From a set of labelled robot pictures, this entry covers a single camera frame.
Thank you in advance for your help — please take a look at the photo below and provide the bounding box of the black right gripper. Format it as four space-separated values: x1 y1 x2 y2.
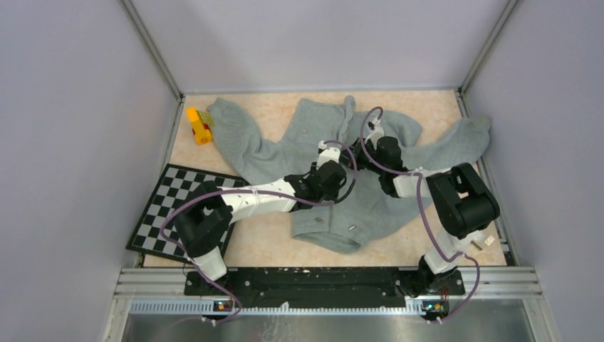
339 137 386 176

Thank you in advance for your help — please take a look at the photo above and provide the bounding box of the grey zip-up jacket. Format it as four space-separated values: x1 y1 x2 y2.
206 95 493 255

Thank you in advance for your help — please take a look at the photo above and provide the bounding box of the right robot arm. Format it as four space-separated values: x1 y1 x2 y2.
352 136 500 297

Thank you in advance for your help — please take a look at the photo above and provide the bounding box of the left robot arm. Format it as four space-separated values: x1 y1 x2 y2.
167 161 347 295

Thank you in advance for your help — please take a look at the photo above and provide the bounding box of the white small card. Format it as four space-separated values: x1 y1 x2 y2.
472 232 496 251

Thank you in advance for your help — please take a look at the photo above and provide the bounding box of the black white checkerboard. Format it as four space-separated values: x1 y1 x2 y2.
125 164 247 262

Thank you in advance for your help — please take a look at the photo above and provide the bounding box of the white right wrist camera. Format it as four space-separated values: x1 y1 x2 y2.
366 119 385 147

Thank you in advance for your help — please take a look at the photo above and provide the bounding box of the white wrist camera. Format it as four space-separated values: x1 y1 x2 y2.
316 140 342 168
366 119 385 147

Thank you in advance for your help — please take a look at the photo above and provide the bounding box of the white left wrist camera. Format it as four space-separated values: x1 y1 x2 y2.
316 140 342 168

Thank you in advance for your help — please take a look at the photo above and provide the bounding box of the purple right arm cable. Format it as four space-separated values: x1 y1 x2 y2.
359 106 481 326

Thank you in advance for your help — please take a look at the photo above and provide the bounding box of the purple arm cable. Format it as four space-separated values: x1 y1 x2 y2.
159 139 358 326
359 106 481 326

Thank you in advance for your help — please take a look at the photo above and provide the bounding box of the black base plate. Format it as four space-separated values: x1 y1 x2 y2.
184 266 466 309

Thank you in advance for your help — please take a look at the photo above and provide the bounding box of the yellow toy block frame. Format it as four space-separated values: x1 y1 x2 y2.
185 107 214 145

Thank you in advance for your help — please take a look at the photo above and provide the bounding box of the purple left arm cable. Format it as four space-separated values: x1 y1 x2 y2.
159 139 358 326

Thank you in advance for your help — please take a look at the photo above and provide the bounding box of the aluminium front rail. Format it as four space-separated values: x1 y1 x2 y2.
114 266 543 317

